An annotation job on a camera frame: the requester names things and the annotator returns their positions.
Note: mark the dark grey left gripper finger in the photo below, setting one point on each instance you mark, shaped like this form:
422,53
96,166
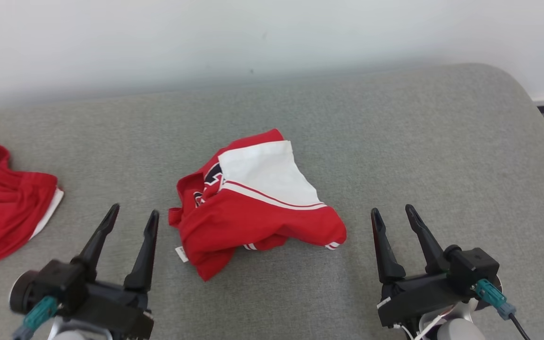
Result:
145,255
98,241

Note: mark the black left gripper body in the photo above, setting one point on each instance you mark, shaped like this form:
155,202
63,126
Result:
121,311

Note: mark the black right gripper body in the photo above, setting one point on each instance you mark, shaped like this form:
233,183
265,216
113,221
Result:
418,295

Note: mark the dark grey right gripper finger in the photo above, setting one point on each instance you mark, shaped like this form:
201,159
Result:
385,255
428,245

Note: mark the red Bulls shorts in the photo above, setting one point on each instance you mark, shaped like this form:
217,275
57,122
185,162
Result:
3,208

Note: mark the red Bulls jersey shirt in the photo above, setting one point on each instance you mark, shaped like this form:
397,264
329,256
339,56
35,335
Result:
253,222

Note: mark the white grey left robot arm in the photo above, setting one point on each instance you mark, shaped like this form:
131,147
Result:
69,335

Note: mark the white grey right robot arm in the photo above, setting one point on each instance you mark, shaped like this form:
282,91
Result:
456,330

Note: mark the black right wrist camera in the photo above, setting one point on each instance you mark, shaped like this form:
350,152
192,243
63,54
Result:
475,267

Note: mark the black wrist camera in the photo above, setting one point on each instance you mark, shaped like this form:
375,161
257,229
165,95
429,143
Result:
475,267
55,283

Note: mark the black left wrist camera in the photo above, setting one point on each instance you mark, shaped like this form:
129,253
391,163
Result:
55,283

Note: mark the teal right camera connector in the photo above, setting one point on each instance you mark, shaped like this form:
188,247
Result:
489,293

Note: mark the teal camera connector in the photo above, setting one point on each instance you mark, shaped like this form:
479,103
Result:
489,293
38,314

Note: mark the teal left camera connector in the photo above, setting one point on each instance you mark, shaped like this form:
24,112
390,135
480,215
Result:
38,314

